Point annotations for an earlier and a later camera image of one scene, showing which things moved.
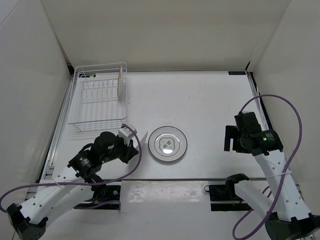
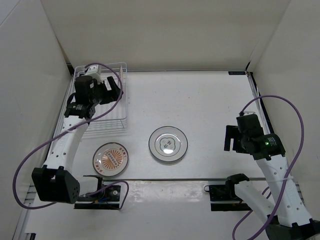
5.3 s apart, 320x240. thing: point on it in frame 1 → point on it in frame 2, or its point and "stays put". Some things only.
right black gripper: (231, 132) stays put
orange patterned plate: (142, 141) → (110, 159)
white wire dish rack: (98, 97) stays put
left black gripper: (130, 152) → (111, 95)
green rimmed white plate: (167, 143) stays put
